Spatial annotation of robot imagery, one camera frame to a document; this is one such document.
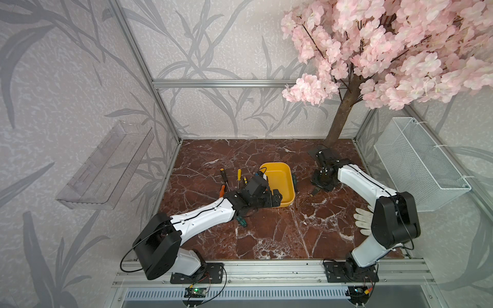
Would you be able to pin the yellow handle screwdriver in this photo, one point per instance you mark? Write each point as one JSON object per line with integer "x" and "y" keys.
{"x": 239, "y": 178}

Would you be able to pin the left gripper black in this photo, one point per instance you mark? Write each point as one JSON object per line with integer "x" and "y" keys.
{"x": 269, "y": 203}

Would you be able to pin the pink artificial blossom tree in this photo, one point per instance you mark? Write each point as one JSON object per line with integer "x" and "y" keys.
{"x": 388, "y": 53}

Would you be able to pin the green black screwdriver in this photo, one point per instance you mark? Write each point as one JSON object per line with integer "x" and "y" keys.
{"x": 241, "y": 220}
{"x": 296, "y": 191}

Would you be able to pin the black screwdriver yellow cap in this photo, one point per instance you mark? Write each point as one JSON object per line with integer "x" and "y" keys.
{"x": 225, "y": 179}

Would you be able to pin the white work glove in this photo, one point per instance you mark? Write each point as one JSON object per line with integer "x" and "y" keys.
{"x": 364, "y": 219}

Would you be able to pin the clear acrylic wall shelf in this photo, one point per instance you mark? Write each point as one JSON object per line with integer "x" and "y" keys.
{"x": 105, "y": 175}

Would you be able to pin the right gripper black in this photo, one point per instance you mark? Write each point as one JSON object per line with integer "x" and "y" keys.
{"x": 313, "y": 181}

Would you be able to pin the black yellow dotted screwdriver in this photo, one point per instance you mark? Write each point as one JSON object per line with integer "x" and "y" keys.
{"x": 315, "y": 191}

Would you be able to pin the aluminium back frame bar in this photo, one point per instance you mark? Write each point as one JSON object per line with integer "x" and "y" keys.
{"x": 212, "y": 84}

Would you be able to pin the yellow plastic storage box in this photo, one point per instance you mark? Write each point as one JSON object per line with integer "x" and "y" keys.
{"x": 279, "y": 177}

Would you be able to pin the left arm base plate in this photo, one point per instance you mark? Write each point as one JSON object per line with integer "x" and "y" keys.
{"x": 208, "y": 273}

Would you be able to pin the large orange black screwdriver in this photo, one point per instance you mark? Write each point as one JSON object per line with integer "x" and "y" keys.
{"x": 222, "y": 191}

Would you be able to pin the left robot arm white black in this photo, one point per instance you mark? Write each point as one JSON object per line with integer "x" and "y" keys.
{"x": 159, "y": 246}

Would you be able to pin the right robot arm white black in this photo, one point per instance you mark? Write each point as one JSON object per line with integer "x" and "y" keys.
{"x": 391, "y": 220}

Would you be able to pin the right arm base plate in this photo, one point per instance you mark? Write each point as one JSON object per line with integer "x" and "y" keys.
{"x": 349, "y": 272}

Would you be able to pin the aluminium front rail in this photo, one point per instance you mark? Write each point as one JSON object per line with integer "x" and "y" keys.
{"x": 291, "y": 272}

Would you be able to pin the white wire mesh basket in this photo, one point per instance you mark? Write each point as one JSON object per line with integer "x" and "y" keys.
{"x": 418, "y": 165}

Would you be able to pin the left green circuit board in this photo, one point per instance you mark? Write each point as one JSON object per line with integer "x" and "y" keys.
{"x": 196, "y": 292}

